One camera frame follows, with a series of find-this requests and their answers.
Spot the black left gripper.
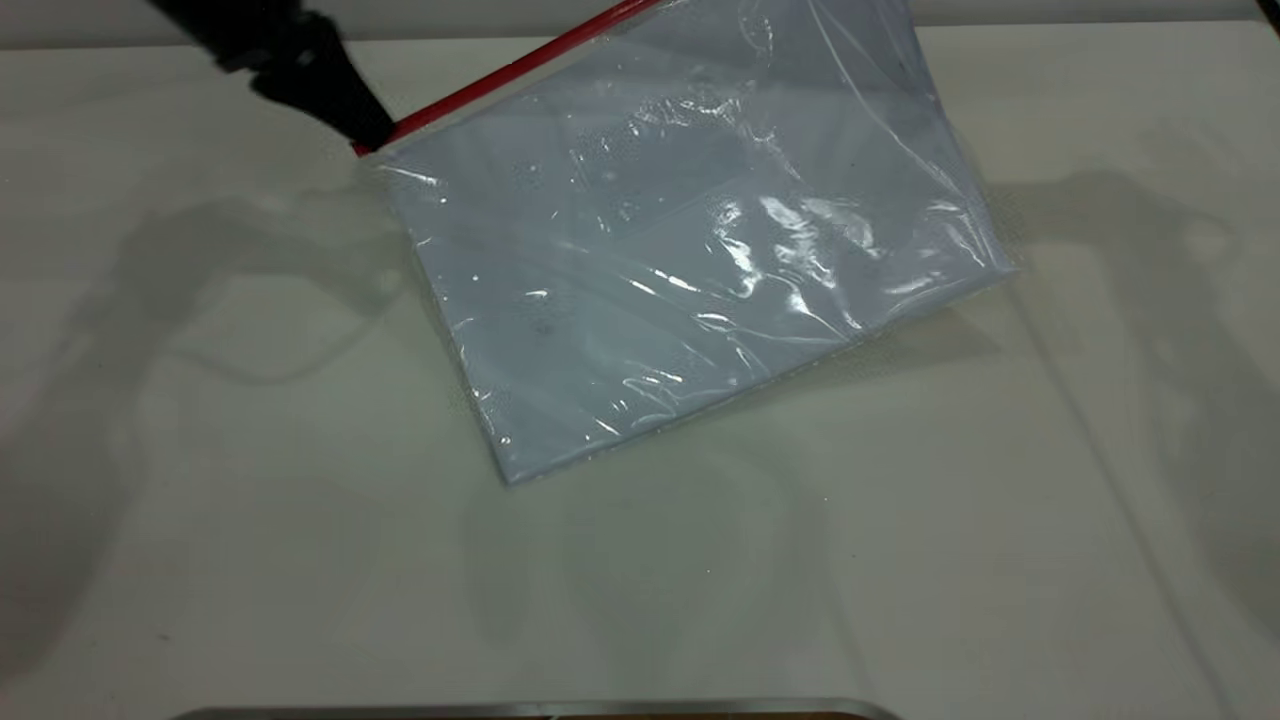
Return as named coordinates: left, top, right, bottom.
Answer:
left=148, top=0, right=398, bottom=154

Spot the clear plastic bag red zipper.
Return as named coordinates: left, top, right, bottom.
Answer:
left=352, top=0, right=1021, bottom=487

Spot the silver metal rim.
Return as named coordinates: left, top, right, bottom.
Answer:
left=170, top=697, right=903, bottom=720

